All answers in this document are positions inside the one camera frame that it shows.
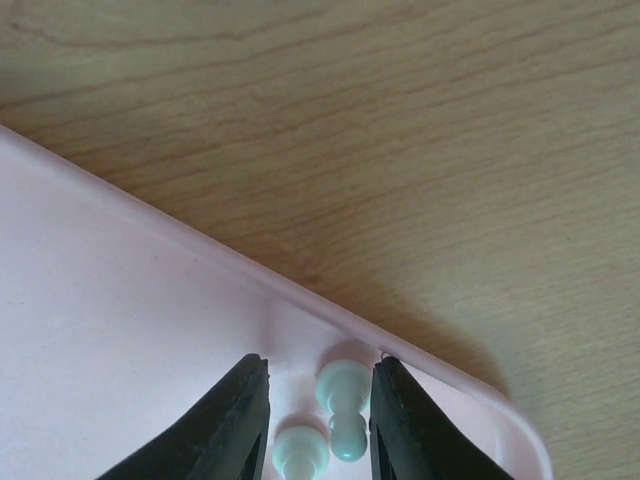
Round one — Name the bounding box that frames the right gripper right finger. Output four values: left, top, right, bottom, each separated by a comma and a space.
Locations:
369, 358, 511, 480

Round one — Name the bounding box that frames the pink plastic tray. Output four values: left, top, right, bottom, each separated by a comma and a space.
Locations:
1, 129, 553, 479

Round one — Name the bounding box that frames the white pawn chess piece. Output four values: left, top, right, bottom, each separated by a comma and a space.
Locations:
272, 425, 330, 480
315, 359, 371, 463

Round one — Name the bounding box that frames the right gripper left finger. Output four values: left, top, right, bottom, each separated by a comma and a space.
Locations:
101, 354, 270, 480

